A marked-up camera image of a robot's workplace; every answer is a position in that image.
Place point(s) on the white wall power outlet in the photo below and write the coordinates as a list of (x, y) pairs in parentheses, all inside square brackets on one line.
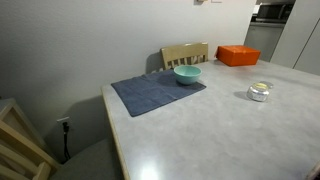
[(60, 120)]

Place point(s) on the light wooden slat-back chair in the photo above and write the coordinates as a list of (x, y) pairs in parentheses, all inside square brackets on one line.
[(183, 51), (20, 146)]

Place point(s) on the dark blue cloth placemat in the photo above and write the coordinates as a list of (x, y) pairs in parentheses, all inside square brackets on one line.
[(146, 93)]

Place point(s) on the teal ceramic bowl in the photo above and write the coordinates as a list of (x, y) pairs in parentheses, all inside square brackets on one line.
[(187, 76)]

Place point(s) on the black microwave oven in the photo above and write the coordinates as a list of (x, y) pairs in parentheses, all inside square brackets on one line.
[(273, 11)]

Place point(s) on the orange cardboard box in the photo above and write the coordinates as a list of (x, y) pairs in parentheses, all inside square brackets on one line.
[(237, 55)]

